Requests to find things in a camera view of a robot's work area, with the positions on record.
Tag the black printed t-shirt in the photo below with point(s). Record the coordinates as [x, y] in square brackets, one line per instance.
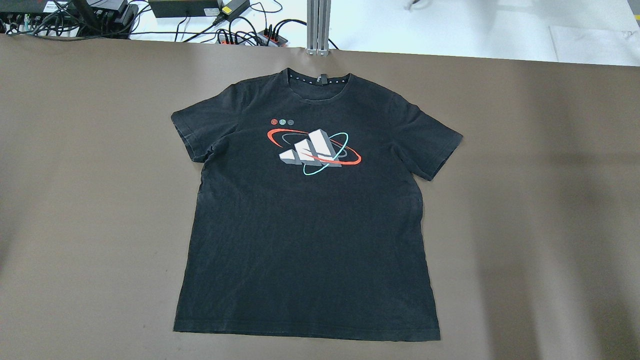
[308, 216]

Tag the red power strip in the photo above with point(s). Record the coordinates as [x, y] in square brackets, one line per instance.
[243, 38]

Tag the black power adapter brick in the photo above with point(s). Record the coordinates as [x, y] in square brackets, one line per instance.
[231, 11]

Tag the black box device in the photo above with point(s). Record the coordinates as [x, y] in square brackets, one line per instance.
[182, 8]

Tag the black electronics hub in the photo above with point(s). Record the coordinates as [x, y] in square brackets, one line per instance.
[115, 19]

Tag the aluminium frame post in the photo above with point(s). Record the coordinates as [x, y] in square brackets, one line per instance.
[318, 22]

